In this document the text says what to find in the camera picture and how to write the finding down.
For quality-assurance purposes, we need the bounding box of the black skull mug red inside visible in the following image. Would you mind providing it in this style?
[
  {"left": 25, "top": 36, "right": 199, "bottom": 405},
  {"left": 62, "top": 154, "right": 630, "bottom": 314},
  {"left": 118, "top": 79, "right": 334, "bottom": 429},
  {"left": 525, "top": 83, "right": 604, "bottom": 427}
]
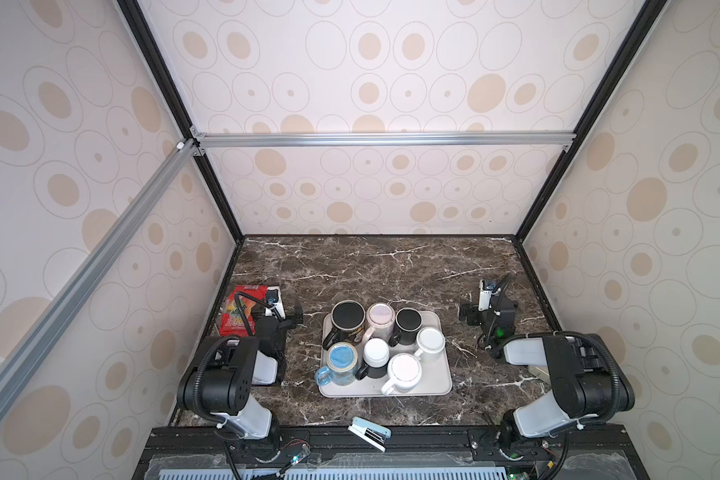
[{"left": 322, "top": 300, "right": 366, "bottom": 350}]

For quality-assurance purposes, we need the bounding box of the blue butterfly mug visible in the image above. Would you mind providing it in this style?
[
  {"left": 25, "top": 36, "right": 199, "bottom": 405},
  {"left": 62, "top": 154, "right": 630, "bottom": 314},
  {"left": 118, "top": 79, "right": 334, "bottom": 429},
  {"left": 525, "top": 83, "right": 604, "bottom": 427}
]
[{"left": 315, "top": 342, "right": 359, "bottom": 386}]

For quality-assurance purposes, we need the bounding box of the black and white mug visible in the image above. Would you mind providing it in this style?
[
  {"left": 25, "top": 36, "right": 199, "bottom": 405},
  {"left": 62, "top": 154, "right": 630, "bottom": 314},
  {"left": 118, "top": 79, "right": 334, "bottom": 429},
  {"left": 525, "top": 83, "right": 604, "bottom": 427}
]
[{"left": 355, "top": 338, "right": 390, "bottom": 381}]

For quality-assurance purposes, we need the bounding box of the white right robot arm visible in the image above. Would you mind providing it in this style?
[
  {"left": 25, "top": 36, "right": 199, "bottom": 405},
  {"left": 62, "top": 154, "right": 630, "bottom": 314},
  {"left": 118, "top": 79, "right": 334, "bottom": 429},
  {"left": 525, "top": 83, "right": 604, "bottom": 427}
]
[{"left": 458, "top": 291, "right": 636, "bottom": 459}]

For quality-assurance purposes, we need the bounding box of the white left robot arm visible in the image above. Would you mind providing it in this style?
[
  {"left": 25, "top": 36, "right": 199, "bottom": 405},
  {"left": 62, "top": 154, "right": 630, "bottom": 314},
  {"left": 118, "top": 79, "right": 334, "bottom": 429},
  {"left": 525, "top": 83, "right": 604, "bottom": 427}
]
[{"left": 176, "top": 304, "right": 304, "bottom": 453}]

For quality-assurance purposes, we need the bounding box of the cream white mug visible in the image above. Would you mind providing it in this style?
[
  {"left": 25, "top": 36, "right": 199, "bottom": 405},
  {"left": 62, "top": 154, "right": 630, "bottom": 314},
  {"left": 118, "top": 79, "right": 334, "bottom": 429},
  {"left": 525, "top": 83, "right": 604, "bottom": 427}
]
[{"left": 414, "top": 327, "right": 446, "bottom": 363}]

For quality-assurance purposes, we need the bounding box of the small black mug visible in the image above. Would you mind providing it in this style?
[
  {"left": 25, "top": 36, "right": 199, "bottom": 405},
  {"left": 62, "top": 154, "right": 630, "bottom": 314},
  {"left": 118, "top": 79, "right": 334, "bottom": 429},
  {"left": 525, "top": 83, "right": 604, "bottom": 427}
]
[{"left": 388, "top": 307, "right": 422, "bottom": 347}]

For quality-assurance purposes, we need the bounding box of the white ribbed mug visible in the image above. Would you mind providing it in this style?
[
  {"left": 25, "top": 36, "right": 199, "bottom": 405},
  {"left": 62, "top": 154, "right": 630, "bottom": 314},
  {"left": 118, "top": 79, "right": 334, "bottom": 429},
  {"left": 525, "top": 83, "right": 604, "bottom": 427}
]
[{"left": 381, "top": 353, "right": 423, "bottom": 396}]

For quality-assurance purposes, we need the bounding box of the pink ceramic mug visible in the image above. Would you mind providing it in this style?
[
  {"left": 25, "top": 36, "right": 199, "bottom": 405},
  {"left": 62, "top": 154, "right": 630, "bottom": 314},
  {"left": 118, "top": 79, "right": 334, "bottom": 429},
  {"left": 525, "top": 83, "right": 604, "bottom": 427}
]
[{"left": 362, "top": 303, "right": 395, "bottom": 342}]

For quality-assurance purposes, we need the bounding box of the red snack bag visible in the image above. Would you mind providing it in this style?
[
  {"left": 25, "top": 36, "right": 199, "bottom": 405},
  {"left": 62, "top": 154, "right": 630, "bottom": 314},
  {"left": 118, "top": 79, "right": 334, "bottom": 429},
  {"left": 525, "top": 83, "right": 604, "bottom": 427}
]
[{"left": 220, "top": 285, "right": 268, "bottom": 337}]

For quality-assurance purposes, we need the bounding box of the beige plastic tray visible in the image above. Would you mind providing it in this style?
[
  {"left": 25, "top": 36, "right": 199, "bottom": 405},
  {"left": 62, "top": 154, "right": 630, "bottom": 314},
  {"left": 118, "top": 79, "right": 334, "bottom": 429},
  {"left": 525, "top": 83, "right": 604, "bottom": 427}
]
[{"left": 318, "top": 309, "right": 454, "bottom": 399}]

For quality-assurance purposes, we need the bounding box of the light blue white stapler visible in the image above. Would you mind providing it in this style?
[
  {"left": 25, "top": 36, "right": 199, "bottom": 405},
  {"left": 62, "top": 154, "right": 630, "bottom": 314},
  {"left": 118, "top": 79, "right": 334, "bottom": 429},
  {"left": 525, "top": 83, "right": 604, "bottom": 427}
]
[{"left": 348, "top": 417, "right": 392, "bottom": 452}]

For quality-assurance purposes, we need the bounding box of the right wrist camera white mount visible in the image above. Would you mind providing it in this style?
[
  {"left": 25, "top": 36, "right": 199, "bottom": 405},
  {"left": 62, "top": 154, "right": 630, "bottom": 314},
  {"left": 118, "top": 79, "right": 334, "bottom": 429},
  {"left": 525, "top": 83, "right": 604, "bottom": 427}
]
[{"left": 478, "top": 279, "right": 497, "bottom": 311}]

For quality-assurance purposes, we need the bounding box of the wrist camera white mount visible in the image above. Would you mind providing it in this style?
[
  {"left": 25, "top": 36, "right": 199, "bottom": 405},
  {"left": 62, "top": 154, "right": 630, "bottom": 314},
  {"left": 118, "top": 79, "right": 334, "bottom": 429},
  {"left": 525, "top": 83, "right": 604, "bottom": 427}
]
[
  {"left": 264, "top": 286, "right": 286, "bottom": 321},
  {"left": 478, "top": 279, "right": 497, "bottom": 311}
]

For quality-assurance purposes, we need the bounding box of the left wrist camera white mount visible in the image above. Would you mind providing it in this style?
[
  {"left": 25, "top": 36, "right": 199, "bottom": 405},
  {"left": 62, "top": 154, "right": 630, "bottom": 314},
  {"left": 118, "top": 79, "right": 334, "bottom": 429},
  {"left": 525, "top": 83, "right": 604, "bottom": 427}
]
[{"left": 264, "top": 286, "right": 286, "bottom": 321}]

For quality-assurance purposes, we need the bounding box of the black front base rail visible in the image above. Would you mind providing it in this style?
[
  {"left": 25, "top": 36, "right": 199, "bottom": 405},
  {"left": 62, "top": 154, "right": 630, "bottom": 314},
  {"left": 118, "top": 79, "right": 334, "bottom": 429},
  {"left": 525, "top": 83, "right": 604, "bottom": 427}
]
[{"left": 133, "top": 425, "right": 648, "bottom": 479}]

